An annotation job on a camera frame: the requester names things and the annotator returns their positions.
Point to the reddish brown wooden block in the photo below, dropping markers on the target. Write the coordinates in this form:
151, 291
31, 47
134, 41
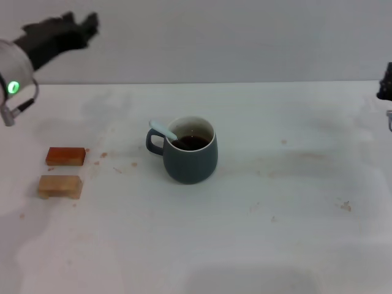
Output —
65, 156

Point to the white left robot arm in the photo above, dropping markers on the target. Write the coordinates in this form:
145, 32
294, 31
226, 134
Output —
15, 67

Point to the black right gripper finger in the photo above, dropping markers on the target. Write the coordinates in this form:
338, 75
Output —
386, 90
389, 71

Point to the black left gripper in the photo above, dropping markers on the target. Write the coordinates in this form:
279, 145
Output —
52, 39

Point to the dark coffee liquid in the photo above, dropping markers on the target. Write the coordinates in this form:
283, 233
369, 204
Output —
196, 143

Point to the dark grey ceramic mug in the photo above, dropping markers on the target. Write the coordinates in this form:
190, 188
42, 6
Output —
190, 168

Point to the light tan wooden block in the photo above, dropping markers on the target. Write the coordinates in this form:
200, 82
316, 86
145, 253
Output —
61, 185

